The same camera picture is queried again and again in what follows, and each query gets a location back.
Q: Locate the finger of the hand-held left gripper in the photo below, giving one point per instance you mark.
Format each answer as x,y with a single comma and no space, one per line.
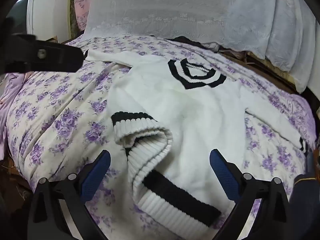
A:
50,55

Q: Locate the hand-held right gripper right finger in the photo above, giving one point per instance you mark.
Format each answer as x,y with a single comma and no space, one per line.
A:
222,175

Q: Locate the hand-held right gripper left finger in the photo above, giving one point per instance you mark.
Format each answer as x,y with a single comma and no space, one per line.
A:
96,177

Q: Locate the white black-striped knit sweater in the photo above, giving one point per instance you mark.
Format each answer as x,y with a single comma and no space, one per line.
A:
187,110

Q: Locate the wooden nightstand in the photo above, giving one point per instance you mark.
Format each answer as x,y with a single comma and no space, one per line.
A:
53,40

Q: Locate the white door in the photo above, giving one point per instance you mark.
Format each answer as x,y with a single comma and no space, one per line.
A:
42,12

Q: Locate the purple floral bedsheet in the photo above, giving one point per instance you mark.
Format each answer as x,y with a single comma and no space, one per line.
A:
62,105

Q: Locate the lilac cloth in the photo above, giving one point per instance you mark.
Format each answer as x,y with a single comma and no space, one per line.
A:
10,97

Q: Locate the pink floral pillow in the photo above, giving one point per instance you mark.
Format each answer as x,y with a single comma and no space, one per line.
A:
82,5

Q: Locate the dark blue cloth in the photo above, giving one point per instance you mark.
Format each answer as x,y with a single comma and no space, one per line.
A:
303,192

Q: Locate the mauve satin cloth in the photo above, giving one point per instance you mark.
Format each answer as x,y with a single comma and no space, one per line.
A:
210,46

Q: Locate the white lace cover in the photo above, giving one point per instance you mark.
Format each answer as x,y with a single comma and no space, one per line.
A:
175,10

